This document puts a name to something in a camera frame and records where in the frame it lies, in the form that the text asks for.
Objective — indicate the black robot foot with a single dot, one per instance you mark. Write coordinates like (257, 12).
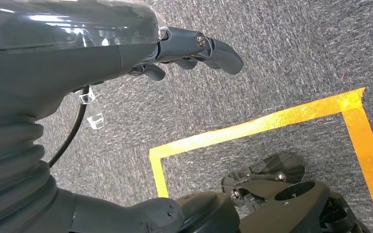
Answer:
(283, 164)

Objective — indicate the clear plastic tab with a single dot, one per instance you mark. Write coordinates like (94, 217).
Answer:
(95, 120)

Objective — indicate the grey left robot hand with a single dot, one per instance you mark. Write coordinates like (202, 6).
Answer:
(61, 64)

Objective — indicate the yellow floor tape square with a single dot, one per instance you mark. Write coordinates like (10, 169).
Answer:
(254, 126)

